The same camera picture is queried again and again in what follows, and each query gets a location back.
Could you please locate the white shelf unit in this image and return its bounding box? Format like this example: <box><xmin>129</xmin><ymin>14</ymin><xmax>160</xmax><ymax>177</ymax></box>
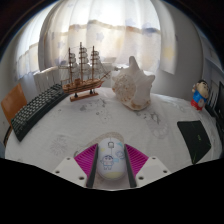
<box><xmin>199</xmin><ymin>29</ymin><xmax>224</xmax><ymax>88</ymax></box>

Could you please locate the black mouse pad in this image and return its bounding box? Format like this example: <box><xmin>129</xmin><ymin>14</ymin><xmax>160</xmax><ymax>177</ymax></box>
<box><xmin>176</xmin><ymin>120</ymin><xmax>213</xmax><ymax>165</ymax></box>

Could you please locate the black keyboard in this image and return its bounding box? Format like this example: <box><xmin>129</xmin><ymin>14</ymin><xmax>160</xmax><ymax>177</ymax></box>
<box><xmin>10</xmin><ymin>83</ymin><xmax>69</xmax><ymax>142</ymax></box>

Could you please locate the white printed tablecloth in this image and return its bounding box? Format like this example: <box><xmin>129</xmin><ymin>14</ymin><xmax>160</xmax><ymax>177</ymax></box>
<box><xmin>4</xmin><ymin>87</ymin><xmax>224</xmax><ymax>191</ymax></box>

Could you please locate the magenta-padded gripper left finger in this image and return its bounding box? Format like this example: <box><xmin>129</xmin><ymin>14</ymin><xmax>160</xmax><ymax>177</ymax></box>
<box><xmin>52</xmin><ymin>144</ymin><xmax>100</xmax><ymax>189</ymax></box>

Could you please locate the cartoon boy figurine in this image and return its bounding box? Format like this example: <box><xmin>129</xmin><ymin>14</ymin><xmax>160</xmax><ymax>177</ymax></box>
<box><xmin>190</xmin><ymin>79</ymin><xmax>211</xmax><ymax>112</ymax></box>

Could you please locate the orange wooden chair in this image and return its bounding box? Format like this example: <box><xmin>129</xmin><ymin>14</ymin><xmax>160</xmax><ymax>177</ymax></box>
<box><xmin>0</xmin><ymin>82</ymin><xmax>28</xmax><ymax>126</ymax></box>

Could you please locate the white radiator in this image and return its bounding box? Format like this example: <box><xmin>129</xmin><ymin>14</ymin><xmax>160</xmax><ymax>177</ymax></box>
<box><xmin>32</xmin><ymin>61</ymin><xmax>118</xmax><ymax>94</ymax></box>

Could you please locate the white cartoon-print computer mouse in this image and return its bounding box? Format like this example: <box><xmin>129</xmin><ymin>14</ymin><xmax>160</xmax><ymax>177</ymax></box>
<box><xmin>96</xmin><ymin>136</ymin><xmax>127</xmax><ymax>181</ymax></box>

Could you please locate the large white conch shell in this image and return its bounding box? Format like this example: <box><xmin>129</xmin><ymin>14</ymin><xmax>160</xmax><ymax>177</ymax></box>
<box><xmin>111</xmin><ymin>55</ymin><xmax>156</xmax><ymax>111</ymax></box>

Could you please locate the sheer white curtain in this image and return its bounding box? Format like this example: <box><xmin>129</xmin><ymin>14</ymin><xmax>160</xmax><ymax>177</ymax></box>
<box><xmin>14</xmin><ymin>0</ymin><xmax>178</xmax><ymax>79</ymax></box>

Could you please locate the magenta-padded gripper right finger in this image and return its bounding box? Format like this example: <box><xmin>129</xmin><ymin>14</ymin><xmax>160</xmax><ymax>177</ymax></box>
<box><xmin>123</xmin><ymin>143</ymin><xmax>172</xmax><ymax>188</ymax></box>

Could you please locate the wooden model sailing ship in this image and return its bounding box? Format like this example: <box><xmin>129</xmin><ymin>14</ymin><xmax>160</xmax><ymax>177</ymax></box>
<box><xmin>60</xmin><ymin>41</ymin><xmax>112</xmax><ymax>103</ymax></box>

